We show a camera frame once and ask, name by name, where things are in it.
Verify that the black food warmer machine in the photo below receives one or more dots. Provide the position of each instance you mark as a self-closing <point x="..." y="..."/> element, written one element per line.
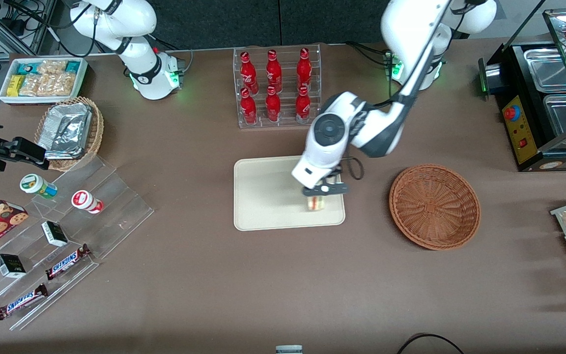
<point x="521" y="132"/>

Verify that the cream plastic tray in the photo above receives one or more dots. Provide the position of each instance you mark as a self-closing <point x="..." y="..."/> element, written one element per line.
<point x="263" y="196"/>

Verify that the red lid white cup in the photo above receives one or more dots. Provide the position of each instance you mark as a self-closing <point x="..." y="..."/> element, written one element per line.
<point x="84" y="200"/>

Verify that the clear acrylic bottle rack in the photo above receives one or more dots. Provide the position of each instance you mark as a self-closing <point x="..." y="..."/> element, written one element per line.
<point x="285" y="120"/>

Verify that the round brown wicker basket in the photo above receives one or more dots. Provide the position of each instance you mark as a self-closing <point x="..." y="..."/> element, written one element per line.
<point x="435" y="206"/>

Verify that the small black white box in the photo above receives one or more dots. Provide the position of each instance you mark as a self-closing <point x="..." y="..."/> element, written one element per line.
<point x="54" y="234"/>
<point x="10" y="266"/>

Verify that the thin black rod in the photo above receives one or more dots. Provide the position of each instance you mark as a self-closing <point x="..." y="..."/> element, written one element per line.
<point x="523" y="27"/>

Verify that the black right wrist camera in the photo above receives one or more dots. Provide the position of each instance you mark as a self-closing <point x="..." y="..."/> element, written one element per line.
<point x="30" y="153"/>

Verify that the silver foil packet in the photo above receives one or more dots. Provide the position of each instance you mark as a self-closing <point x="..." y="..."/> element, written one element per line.
<point x="64" y="129"/>

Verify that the clear cracker packet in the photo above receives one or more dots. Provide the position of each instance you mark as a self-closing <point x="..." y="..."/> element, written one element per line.
<point x="61" y="84"/>
<point x="32" y="85"/>
<point x="52" y="67"/>

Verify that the white plastic snack bin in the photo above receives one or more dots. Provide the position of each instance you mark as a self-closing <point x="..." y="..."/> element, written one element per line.
<point x="42" y="100"/>

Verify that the small grey white object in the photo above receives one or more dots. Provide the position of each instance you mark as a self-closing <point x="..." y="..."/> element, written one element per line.
<point x="289" y="349"/>

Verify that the brown Snickers bar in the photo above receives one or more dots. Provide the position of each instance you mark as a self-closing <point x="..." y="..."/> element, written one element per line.
<point x="20" y="302"/>
<point x="67" y="262"/>

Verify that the triangular sandwich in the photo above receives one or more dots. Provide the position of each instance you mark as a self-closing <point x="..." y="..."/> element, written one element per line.
<point x="316" y="203"/>

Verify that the red cola bottle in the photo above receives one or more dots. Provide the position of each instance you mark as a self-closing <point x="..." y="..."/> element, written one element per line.
<point x="302" y="105"/>
<point x="273" y="69"/>
<point x="304" y="66"/>
<point x="248" y="110"/>
<point x="273" y="109"/>
<point x="247" y="71"/>

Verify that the yellow snack packet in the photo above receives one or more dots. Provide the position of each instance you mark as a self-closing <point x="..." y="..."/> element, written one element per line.
<point x="14" y="86"/>

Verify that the green lid white cup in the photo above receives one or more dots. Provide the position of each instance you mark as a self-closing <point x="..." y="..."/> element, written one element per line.
<point x="35" y="185"/>

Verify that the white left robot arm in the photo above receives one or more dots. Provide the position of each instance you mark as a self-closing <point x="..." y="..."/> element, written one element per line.
<point x="332" y="142"/>

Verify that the oval tan wicker basket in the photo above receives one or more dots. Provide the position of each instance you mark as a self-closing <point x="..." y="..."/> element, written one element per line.
<point x="96" y="132"/>

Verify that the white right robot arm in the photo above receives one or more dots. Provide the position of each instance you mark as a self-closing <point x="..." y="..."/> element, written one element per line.
<point x="140" y="54"/>

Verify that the clear acrylic step display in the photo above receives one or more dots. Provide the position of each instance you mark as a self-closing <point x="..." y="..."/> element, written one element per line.
<point x="111" y="216"/>

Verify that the teal snack packet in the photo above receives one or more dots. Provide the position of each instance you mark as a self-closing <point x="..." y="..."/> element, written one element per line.
<point x="72" y="66"/>
<point x="26" y="68"/>

